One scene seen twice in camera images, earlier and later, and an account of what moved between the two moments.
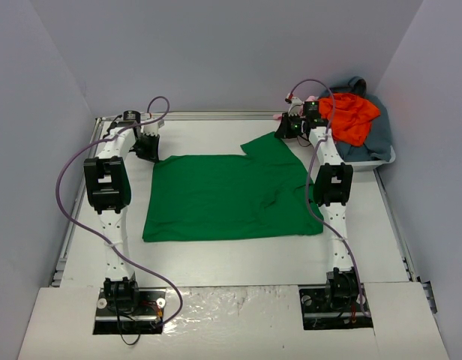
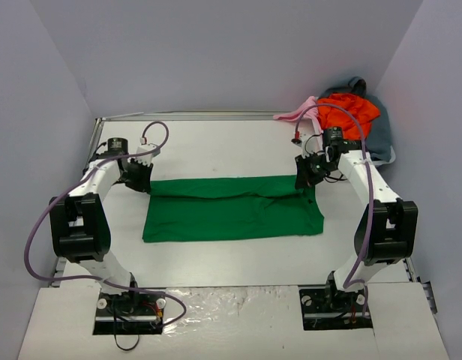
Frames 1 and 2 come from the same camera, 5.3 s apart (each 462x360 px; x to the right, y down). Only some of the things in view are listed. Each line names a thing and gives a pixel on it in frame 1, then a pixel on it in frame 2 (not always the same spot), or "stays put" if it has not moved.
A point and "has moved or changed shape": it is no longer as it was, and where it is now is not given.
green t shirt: (265, 193) has moved or changed shape
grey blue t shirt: (379, 143) stays put
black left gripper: (148, 148) to (139, 178)
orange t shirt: (352, 117) stays put
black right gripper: (286, 127) to (304, 174)
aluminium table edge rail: (193, 114) stays put
